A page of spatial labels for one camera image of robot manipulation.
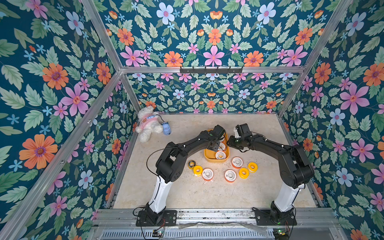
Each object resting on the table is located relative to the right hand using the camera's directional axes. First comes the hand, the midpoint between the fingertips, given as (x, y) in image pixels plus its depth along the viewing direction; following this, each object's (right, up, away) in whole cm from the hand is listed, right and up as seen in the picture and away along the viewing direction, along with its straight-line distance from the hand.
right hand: (228, 142), depth 96 cm
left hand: (-9, -1, 0) cm, 9 cm away
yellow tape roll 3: (+14, -15, -6) cm, 21 cm away
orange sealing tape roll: (-5, -8, -2) cm, 10 cm away
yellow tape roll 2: (+8, -18, -8) cm, 21 cm away
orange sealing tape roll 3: (-14, -18, -9) cm, 25 cm away
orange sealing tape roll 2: (-4, -3, +2) cm, 5 cm away
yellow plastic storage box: (-12, -8, -4) cm, 15 cm away
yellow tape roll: (-20, -16, -7) cm, 27 cm away
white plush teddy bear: (-55, +13, +7) cm, 57 cm away
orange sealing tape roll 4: (-1, -19, -9) cm, 21 cm away
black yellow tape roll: (-24, -14, -4) cm, 28 cm away
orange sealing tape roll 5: (+5, -12, -4) cm, 14 cm away
